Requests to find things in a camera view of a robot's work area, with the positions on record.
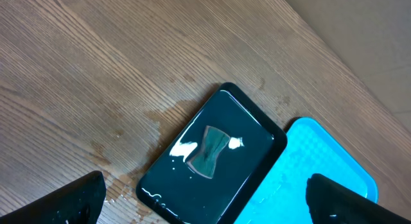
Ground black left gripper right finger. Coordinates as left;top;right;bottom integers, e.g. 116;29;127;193
306;173;410;224

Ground black rectangular tray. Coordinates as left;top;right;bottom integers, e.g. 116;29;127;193
136;82;287;223

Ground green sponge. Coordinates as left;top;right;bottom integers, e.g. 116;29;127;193
187;126;231;179

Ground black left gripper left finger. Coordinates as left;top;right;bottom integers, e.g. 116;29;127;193
1;171;106;224

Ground teal rectangular tray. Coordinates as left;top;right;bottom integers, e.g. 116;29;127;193
235;117;378;224

